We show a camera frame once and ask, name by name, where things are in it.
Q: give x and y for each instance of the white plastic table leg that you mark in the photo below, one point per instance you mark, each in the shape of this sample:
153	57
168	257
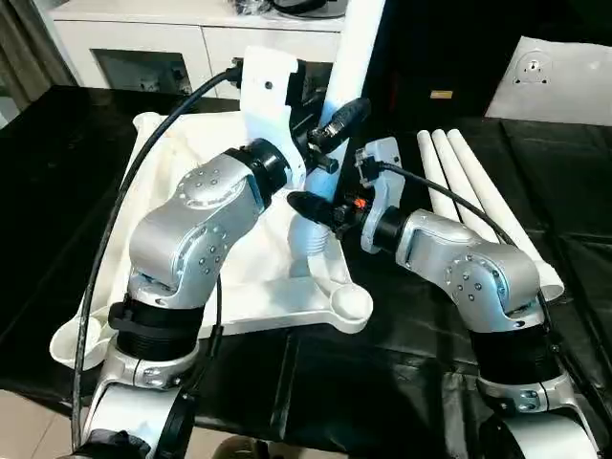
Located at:
497	206
435	172
457	177
354	57

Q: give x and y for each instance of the white plastic table top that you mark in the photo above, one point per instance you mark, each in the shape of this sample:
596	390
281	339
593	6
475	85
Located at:
277	287

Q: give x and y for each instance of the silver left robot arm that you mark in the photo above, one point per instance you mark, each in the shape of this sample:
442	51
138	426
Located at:
191	249

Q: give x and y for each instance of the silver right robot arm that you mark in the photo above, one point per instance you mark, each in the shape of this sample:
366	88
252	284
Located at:
488	287

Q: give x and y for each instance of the small yellow label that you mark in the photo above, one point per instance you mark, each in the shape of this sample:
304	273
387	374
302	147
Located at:
441	95

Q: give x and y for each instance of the black cabinet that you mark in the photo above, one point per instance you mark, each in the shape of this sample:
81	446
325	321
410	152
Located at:
440	48

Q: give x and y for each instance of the black work mat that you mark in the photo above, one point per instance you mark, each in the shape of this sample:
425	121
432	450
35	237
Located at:
382	402

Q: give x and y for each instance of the white cabinet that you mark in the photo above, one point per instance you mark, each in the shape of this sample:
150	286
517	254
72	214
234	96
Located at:
143	38

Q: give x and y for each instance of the white plastic bag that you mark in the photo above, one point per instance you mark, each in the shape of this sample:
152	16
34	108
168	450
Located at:
555	81

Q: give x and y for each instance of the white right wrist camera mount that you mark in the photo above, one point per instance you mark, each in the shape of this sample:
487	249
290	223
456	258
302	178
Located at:
382	177

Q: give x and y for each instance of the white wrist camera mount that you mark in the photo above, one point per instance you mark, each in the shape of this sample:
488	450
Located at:
382	177
273	105

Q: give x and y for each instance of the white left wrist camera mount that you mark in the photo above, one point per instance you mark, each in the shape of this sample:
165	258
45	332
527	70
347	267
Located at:
273	105

